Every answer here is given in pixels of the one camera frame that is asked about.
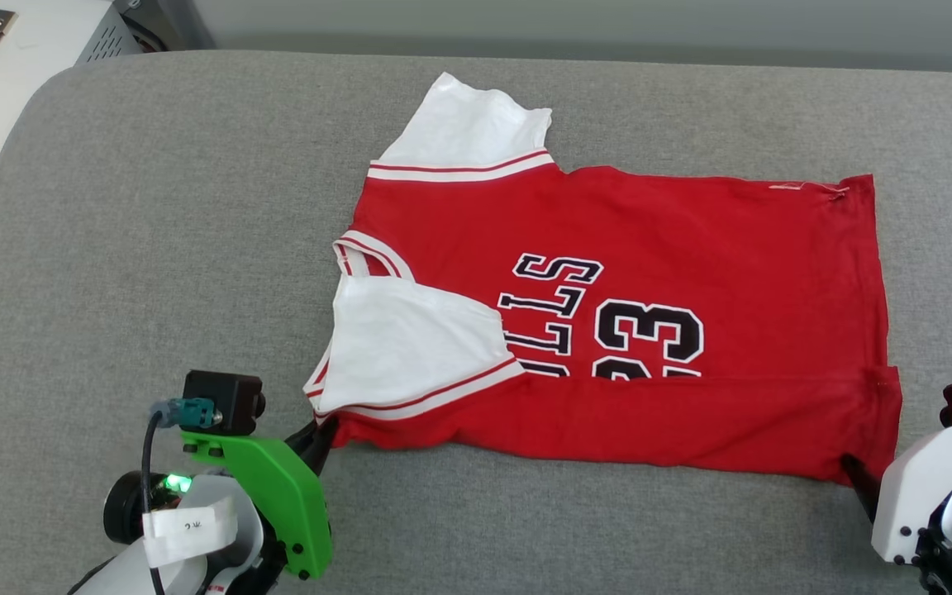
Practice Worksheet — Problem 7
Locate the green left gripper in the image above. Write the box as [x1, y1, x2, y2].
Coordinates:
[182, 416, 339, 580]

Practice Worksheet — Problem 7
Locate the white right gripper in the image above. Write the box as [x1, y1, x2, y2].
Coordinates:
[841, 426, 952, 566]

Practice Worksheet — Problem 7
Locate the red white basketball jersey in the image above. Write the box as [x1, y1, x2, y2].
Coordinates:
[302, 72, 905, 487]

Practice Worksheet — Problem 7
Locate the white paper label tag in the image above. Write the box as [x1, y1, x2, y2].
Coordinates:
[142, 495, 240, 569]

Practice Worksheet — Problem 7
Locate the grey fabric sofa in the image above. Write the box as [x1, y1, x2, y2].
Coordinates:
[0, 50, 952, 595]

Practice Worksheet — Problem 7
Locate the white appliance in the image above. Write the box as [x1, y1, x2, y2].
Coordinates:
[0, 0, 148, 231]

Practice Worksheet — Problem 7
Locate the teal left camera connector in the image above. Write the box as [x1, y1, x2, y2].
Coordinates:
[151, 397, 221, 431]

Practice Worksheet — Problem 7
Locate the black left camera cable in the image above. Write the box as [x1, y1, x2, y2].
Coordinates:
[140, 408, 169, 595]

